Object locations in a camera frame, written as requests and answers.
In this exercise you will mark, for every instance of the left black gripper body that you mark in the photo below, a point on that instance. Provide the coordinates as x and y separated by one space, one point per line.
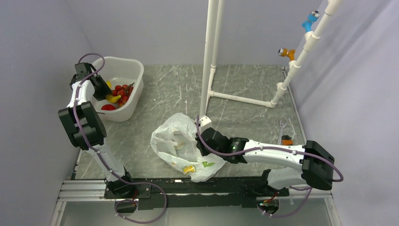
102 90

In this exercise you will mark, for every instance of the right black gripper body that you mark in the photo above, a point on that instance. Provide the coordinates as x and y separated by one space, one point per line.
204 150

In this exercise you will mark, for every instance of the yellow fake fruit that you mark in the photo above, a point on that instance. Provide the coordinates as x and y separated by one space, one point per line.
110 98

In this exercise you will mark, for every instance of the red orange fake fruit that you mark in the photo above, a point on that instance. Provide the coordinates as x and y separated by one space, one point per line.
125 91

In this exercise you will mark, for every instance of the white plastic bag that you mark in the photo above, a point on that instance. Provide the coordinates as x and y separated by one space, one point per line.
174 142

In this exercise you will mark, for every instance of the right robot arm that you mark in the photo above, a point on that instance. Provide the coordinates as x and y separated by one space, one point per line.
309 164

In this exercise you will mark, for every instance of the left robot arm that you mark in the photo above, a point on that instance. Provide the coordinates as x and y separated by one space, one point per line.
86 130

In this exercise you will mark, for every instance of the white plastic basin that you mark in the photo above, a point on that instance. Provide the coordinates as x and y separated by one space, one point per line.
125 79

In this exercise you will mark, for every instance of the silver wrench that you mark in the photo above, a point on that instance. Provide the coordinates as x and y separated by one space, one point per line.
282 124

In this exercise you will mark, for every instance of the orange black brush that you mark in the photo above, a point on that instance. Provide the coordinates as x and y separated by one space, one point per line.
286 140

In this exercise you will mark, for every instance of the orange nozzle on pipe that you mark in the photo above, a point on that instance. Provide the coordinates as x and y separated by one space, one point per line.
284 52

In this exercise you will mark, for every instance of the blue nozzle on pipe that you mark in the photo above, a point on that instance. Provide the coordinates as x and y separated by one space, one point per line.
311 19

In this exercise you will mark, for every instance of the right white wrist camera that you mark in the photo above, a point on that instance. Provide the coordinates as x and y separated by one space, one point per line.
204 123

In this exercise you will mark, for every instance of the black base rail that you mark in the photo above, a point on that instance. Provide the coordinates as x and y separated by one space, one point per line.
153 193

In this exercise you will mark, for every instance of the white PVC pipe frame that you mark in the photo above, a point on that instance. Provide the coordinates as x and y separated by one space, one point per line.
250 32

